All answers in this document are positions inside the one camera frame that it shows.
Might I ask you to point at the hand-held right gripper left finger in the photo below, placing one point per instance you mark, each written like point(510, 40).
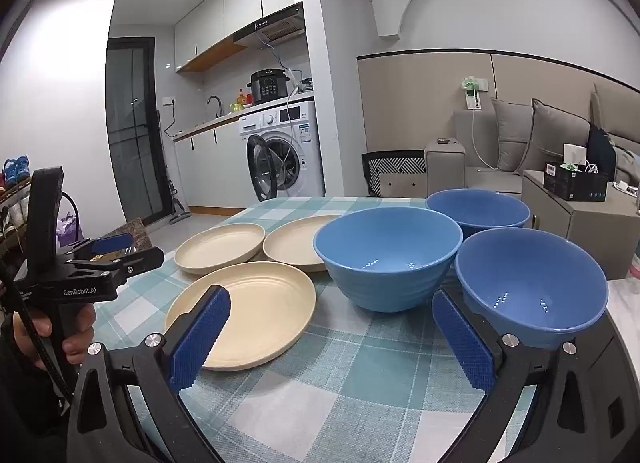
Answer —
point(200, 338)

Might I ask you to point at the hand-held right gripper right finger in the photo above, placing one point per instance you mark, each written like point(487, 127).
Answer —
point(462, 343)

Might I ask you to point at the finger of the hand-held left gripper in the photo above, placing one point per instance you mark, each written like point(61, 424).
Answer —
point(140, 260)
point(112, 244)

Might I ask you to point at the cream plate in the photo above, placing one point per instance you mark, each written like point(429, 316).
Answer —
point(260, 313)
point(220, 248)
point(290, 243)

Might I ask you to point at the blue bowl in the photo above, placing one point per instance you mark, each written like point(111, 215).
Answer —
point(530, 283)
point(475, 213)
point(385, 268)

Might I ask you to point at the person's left forearm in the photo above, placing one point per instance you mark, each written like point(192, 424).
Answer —
point(25, 413)

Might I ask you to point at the person's left hand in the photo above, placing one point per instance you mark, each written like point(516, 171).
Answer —
point(80, 338)

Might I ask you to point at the brown patterned board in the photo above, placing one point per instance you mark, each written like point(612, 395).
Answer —
point(135, 235)

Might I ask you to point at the purple bag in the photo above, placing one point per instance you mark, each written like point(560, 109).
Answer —
point(67, 232)

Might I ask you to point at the grey floor mop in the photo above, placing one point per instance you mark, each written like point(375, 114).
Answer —
point(177, 210)

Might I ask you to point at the shoe rack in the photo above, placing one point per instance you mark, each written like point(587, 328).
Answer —
point(12, 213)

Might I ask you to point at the dark glass door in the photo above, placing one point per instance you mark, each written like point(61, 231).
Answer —
point(135, 133)

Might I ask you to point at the white base cabinets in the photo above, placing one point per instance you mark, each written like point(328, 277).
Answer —
point(210, 168)

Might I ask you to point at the blue shoes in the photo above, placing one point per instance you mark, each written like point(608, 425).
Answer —
point(15, 170)

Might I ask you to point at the teal checked tablecloth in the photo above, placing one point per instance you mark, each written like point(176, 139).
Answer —
point(320, 393)

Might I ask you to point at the beige side cabinet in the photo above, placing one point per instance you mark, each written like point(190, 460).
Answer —
point(565, 228)

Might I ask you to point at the chrome kitchen faucet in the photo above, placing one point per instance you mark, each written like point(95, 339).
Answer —
point(216, 103)

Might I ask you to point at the grey sofa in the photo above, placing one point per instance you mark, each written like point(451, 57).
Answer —
point(445, 168)

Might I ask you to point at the yellow green toy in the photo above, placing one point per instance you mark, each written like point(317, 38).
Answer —
point(241, 100)

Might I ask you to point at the black open box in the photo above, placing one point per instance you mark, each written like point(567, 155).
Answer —
point(575, 188)

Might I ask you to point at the white washing machine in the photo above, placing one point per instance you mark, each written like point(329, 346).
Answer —
point(305, 143)

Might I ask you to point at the grey pillow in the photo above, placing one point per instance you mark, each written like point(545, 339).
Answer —
point(510, 133)
point(555, 138)

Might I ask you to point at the black pressure cooker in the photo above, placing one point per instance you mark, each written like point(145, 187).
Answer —
point(267, 85)

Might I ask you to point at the small white box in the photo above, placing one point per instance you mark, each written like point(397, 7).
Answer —
point(575, 153)

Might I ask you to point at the dark cloth bag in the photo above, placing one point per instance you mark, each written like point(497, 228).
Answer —
point(600, 153)

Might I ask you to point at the steel range hood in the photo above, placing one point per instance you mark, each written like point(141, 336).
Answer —
point(272, 28)

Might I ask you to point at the white wall power strip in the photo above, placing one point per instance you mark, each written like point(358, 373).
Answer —
point(474, 93)

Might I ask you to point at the white wall cabinets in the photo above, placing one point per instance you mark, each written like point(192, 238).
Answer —
point(225, 8)

